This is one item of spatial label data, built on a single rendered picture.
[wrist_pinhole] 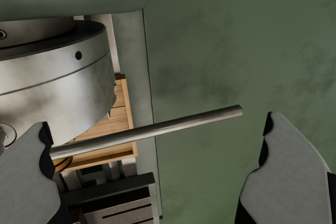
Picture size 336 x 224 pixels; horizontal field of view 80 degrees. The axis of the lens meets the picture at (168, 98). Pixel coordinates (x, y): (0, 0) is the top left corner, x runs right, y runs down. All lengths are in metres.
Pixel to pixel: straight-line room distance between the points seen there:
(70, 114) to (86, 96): 0.03
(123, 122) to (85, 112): 0.39
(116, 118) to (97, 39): 0.40
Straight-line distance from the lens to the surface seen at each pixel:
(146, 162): 1.31
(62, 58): 0.27
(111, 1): 0.22
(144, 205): 0.85
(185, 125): 0.19
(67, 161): 0.49
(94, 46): 0.31
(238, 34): 1.77
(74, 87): 0.28
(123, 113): 0.66
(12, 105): 0.27
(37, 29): 0.31
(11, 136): 0.29
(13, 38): 0.30
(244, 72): 1.92
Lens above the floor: 1.45
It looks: 58 degrees down
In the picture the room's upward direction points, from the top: 151 degrees clockwise
